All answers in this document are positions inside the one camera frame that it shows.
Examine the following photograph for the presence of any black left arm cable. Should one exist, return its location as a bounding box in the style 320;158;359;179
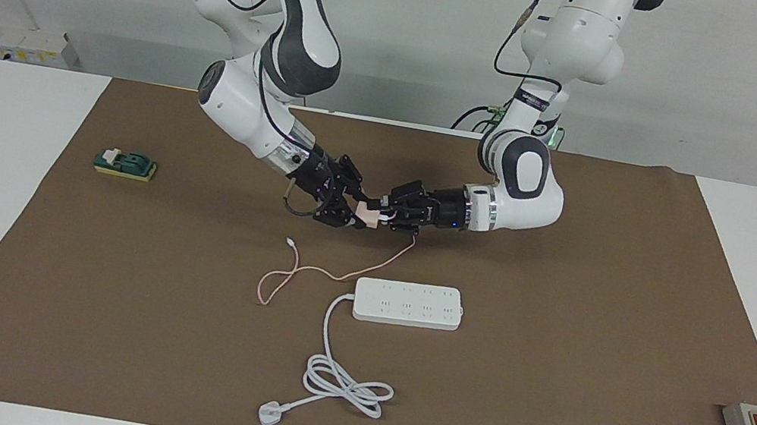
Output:
491;0;576;90

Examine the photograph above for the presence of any green knife switch block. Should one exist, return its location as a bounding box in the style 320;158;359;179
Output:
91;144;159;184

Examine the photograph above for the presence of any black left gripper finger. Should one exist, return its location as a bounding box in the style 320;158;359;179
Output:
388;176;434;214
387;209;429;238

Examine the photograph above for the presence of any white power strip with cord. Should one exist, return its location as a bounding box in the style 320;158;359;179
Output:
256;260;467;425

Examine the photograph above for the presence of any black base cable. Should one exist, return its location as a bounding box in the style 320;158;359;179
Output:
451;95;513;140

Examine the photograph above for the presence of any white box with yellow labels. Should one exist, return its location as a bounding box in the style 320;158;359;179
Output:
0;22;82;73

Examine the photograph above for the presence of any pink charging cable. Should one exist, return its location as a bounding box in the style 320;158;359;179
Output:
254;210;419;329

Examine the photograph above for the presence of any brown table mat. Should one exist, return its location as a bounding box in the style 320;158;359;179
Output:
0;55;757;425

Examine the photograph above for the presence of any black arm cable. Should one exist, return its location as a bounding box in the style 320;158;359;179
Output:
135;0;365;222
491;0;576;90

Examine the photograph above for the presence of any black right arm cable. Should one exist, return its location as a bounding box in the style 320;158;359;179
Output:
135;0;365;222

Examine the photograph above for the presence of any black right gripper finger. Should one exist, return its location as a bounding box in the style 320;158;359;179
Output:
329;153;369;199
313;191;360;231

